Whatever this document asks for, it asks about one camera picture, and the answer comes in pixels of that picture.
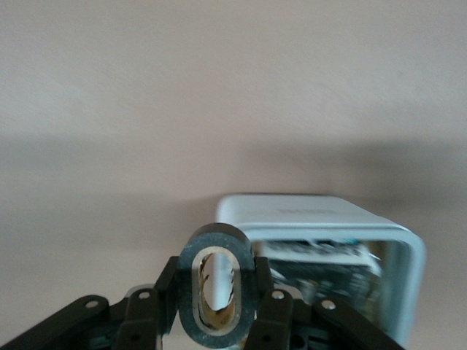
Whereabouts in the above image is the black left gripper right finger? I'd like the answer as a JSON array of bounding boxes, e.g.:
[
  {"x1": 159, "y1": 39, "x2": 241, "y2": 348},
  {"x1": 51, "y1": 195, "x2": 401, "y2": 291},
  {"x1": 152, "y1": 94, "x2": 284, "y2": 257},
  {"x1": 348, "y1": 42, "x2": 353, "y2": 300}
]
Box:
[{"x1": 247, "y1": 256, "x2": 415, "y2": 350}]

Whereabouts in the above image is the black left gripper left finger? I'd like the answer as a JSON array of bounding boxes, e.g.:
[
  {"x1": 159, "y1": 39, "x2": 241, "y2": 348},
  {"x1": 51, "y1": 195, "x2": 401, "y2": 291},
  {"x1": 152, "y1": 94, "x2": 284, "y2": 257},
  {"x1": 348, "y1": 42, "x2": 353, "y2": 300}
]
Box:
[{"x1": 0, "y1": 256, "x2": 182, "y2": 350}]

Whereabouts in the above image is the black tape roll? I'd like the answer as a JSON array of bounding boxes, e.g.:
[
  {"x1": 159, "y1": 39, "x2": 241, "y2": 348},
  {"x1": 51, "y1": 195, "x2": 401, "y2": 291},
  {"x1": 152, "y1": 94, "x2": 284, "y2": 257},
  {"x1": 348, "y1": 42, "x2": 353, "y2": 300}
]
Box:
[{"x1": 177, "y1": 222, "x2": 256, "y2": 349}]

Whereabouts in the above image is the white bin lid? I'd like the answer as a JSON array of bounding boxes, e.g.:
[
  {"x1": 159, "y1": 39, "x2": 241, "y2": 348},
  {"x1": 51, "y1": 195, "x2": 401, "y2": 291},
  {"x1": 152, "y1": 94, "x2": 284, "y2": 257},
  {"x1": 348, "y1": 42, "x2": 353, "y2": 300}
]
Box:
[{"x1": 215, "y1": 192, "x2": 406, "y2": 234}]

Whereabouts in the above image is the mixed trash inside bin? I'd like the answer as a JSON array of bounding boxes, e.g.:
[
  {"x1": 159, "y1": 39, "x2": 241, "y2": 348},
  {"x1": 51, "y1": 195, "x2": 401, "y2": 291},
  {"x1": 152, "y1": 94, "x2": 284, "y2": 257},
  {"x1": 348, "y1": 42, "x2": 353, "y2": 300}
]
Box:
[{"x1": 260, "y1": 238, "x2": 384, "y2": 307}]

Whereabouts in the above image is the white square trash bin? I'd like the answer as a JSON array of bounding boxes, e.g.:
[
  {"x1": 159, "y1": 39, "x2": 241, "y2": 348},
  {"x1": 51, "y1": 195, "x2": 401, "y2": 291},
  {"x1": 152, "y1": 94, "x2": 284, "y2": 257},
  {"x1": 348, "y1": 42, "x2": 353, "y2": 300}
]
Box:
[{"x1": 214, "y1": 192, "x2": 428, "y2": 349}]

